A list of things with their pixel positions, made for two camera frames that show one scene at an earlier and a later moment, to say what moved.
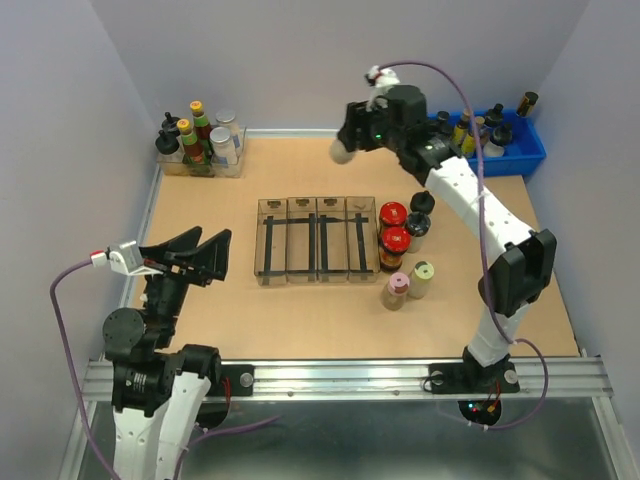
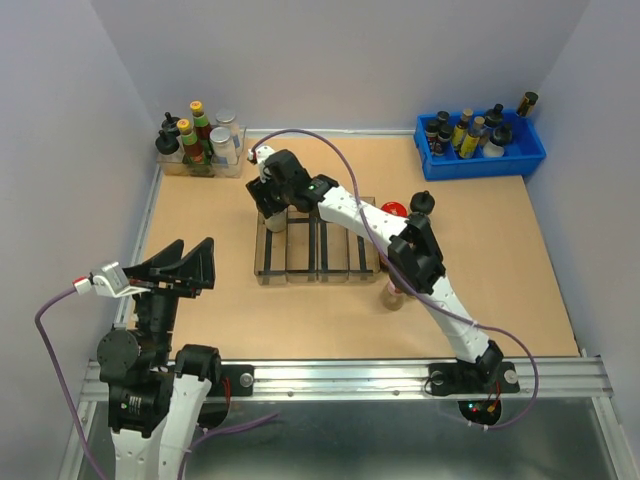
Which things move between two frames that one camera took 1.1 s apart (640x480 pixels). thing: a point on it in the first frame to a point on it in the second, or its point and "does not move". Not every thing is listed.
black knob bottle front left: [166, 144] does not move
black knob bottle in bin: [502, 132] does not move
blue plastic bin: [524, 152] does not move
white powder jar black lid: [339, 152] to [277, 222]
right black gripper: [358, 117] to [260, 190]
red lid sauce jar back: [393, 214] does not move
